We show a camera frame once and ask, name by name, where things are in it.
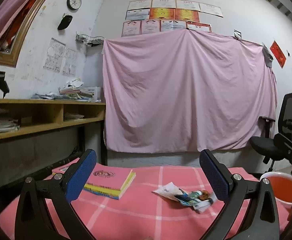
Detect blue green snack wrapper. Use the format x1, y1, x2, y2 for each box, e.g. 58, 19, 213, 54
175, 190, 217, 213

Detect white paper wrapper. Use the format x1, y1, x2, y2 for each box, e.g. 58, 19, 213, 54
152, 182, 183, 202

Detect red plastic trash bucket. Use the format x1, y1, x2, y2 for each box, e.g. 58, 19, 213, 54
260, 172, 292, 210

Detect yellow blue bottom book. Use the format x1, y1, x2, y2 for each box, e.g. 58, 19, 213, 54
83, 172, 136, 200

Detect pink top book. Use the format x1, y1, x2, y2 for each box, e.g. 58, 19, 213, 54
52, 157, 134, 191

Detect pink checked tablecloth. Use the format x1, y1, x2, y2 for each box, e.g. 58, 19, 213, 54
0, 165, 290, 240

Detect black office chair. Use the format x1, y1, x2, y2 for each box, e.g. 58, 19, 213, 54
249, 93, 292, 172

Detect stack of papers on shelf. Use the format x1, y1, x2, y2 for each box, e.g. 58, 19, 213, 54
31, 78, 102, 102

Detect large pink hanging sheet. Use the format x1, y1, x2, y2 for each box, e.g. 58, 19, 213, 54
103, 29, 278, 154

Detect wooden wall shelf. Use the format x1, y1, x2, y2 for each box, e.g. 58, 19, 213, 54
0, 99, 106, 140

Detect wall calendar sheets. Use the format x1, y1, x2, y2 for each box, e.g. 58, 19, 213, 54
43, 37, 78, 76

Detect red wall paper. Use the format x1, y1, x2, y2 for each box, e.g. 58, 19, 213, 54
270, 41, 286, 68

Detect wire wall rack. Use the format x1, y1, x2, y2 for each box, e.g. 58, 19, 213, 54
75, 33, 104, 47

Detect black wall brush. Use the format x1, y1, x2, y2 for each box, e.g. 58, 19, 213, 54
57, 14, 73, 31

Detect round wall clock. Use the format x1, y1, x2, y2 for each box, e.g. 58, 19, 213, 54
66, 0, 82, 11

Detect certificates on wall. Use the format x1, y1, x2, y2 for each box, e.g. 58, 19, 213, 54
122, 0, 223, 37

